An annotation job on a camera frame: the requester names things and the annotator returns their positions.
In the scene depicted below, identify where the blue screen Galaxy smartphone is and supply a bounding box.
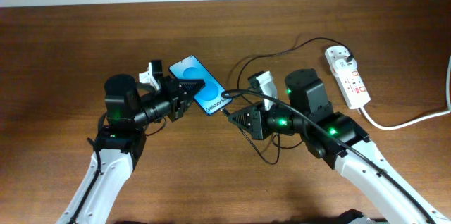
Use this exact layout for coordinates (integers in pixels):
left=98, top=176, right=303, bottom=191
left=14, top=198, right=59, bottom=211
left=168, top=54, right=233, bottom=116

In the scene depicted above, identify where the black USB charging cable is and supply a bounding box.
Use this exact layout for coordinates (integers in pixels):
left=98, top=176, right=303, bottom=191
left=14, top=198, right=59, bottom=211
left=220, top=37, right=354, bottom=166

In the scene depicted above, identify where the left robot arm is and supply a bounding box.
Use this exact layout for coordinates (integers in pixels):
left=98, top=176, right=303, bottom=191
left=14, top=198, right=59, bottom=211
left=58, top=74, right=205, bottom=223

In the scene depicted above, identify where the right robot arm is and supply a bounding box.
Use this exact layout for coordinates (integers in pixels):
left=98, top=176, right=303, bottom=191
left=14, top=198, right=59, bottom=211
left=221, top=69, right=450, bottom=223

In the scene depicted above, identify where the white USB charger adapter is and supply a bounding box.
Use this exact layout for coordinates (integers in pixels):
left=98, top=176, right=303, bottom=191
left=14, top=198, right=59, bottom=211
left=331, top=58, right=357, bottom=76

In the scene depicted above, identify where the white power strip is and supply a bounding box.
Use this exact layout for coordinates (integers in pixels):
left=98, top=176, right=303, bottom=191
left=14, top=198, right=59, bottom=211
left=325, top=46, right=371, bottom=109

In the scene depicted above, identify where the white power strip cord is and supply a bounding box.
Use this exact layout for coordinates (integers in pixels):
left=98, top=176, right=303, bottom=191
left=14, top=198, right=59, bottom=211
left=358, top=54, right=451, bottom=131

